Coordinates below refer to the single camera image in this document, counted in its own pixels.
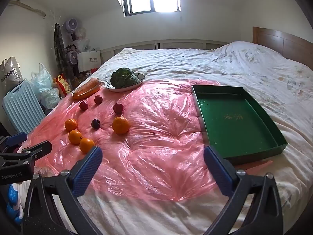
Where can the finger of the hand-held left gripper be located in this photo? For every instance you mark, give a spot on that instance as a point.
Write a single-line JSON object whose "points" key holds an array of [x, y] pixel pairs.
{"points": [[36, 150], [16, 139]]}

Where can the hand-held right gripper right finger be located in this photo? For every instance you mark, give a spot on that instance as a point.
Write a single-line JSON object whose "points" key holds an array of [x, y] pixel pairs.
{"points": [[217, 171]]}

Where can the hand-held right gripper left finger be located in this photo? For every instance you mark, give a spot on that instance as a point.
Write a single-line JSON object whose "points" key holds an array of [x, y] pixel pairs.
{"points": [[89, 169]]}

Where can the green cardboard tray box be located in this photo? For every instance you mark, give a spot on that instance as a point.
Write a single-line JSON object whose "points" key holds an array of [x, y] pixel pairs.
{"points": [[234, 127]]}

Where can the red apple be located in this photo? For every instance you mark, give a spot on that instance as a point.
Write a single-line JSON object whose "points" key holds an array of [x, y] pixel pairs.
{"points": [[118, 108], [98, 99], [83, 105]]}

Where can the small orange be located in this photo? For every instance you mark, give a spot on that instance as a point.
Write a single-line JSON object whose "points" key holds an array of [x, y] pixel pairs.
{"points": [[86, 145], [71, 124], [75, 136]]}

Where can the blue slipper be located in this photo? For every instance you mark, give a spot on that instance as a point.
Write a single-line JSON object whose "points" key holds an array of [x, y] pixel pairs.
{"points": [[12, 194]]}

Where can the light blue ribbed suitcase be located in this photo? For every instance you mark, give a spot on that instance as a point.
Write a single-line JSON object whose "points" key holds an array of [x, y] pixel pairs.
{"points": [[23, 105]]}

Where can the coral pink card strip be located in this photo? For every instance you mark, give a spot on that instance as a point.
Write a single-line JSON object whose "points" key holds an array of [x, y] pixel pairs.
{"points": [[256, 167]]}

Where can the dark purple plum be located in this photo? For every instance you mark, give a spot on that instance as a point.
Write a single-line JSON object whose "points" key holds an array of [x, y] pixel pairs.
{"points": [[95, 123]]}

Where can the clear plastic bag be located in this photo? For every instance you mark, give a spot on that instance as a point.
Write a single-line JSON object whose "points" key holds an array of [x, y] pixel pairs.
{"points": [[50, 98]]}

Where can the large orange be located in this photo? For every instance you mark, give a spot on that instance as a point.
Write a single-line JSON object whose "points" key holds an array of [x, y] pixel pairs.
{"points": [[120, 125]]}

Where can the grey printed sack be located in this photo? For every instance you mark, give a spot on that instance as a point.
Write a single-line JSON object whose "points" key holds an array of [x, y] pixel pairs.
{"points": [[9, 73]]}

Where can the pale blue plastic bag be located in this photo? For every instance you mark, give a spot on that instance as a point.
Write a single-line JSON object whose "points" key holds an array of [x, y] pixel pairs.
{"points": [[41, 78]]}

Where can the pink plastic sheet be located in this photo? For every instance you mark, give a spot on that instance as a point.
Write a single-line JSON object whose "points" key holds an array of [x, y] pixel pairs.
{"points": [[159, 139]]}

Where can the red and yellow rice bag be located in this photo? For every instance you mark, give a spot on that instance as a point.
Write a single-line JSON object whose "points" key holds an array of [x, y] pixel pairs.
{"points": [[62, 85]]}

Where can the orange enamel plate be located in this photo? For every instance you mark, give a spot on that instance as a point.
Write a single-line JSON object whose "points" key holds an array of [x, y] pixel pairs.
{"points": [[85, 95]]}

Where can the carrot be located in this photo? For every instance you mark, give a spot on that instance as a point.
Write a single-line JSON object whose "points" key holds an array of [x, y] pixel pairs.
{"points": [[86, 86]]}

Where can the yellow cooking oil bottle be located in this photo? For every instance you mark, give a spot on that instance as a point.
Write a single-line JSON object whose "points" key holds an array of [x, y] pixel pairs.
{"points": [[78, 80]]}

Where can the green leafy vegetable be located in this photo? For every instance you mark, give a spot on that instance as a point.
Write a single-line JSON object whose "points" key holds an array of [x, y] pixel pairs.
{"points": [[123, 77]]}

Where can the red and white package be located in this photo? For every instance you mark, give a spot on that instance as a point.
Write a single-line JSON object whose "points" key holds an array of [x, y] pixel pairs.
{"points": [[94, 71]]}

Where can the purple fan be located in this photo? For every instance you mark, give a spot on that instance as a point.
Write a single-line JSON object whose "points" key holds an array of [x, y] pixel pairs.
{"points": [[72, 57]]}

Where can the checked hanging scarf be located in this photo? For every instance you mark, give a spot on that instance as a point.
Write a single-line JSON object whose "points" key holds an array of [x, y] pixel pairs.
{"points": [[59, 49]]}

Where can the white paper shopping bag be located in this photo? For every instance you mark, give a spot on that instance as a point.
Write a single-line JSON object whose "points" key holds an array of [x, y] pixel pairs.
{"points": [[89, 61]]}

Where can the white striped plate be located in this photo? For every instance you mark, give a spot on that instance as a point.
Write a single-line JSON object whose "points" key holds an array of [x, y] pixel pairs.
{"points": [[140, 77]]}

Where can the white plastic bag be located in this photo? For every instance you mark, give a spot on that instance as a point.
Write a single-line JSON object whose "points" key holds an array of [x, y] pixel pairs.
{"points": [[82, 40]]}

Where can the small white fan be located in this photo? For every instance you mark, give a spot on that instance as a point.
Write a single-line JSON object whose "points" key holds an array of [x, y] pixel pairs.
{"points": [[72, 25]]}

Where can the wooden headboard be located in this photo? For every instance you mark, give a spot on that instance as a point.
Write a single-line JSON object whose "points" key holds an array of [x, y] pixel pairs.
{"points": [[276, 40]]}

